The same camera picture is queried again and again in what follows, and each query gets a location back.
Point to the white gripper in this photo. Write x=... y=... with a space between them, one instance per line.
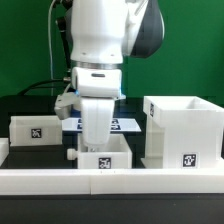
x=98 y=90

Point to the white front drawer box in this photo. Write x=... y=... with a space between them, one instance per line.
x=115 y=155

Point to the white drawer box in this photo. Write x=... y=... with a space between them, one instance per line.
x=115 y=155
x=35 y=130

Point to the white drawer cabinet frame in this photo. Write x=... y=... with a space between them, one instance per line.
x=182 y=132

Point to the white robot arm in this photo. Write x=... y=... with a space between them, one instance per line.
x=104 y=32

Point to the white rear drawer box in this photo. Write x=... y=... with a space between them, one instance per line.
x=35 y=130

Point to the white marker sheet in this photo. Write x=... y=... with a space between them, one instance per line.
x=118 y=125

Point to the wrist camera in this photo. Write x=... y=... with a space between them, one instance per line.
x=65 y=103

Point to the white left border rail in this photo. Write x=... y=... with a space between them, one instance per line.
x=4 y=149

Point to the white border rail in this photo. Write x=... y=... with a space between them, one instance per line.
x=4 y=149
x=95 y=182

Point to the white front border rail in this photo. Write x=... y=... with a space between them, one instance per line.
x=95 y=182

